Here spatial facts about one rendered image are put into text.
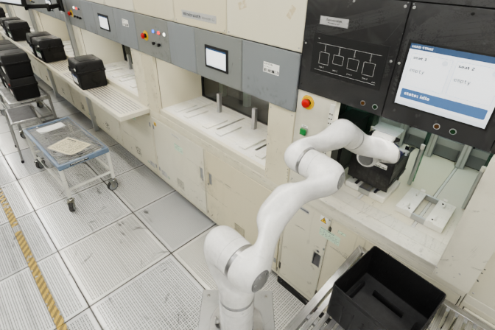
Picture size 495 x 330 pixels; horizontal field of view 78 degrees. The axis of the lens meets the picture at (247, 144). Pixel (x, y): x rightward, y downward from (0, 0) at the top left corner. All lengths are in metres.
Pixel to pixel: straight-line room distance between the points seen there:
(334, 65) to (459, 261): 0.85
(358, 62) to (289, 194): 0.59
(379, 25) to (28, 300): 2.51
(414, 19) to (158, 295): 2.07
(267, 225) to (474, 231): 0.71
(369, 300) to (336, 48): 0.99
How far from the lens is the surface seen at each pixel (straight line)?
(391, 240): 1.54
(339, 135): 1.07
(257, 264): 0.91
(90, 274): 2.57
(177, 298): 2.29
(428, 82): 1.20
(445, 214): 1.74
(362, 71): 1.27
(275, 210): 0.96
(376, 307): 1.43
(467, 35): 1.15
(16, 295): 2.69
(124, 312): 2.32
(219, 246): 0.97
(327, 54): 1.34
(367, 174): 1.66
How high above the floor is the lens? 1.90
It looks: 31 degrees down
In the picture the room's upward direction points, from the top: 1 degrees clockwise
